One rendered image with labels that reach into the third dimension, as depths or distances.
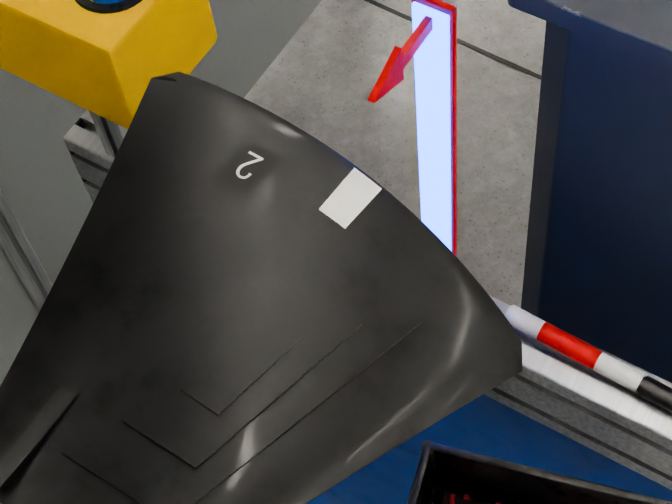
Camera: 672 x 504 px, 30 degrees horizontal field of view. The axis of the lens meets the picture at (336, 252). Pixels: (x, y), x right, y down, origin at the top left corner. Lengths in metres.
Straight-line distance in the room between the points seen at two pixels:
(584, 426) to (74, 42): 0.45
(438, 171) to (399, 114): 1.35
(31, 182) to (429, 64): 1.08
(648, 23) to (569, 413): 0.28
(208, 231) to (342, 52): 1.62
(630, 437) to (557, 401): 0.06
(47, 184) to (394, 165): 0.60
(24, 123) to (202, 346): 1.10
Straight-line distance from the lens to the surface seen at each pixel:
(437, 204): 0.78
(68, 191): 1.77
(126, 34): 0.82
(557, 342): 0.90
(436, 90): 0.69
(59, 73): 0.88
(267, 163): 0.61
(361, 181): 0.61
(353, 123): 2.10
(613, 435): 0.92
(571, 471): 1.07
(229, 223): 0.59
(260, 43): 2.07
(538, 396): 0.93
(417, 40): 0.64
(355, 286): 0.58
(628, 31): 0.89
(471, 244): 1.96
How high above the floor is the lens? 1.67
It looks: 58 degrees down
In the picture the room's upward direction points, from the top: 9 degrees counter-clockwise
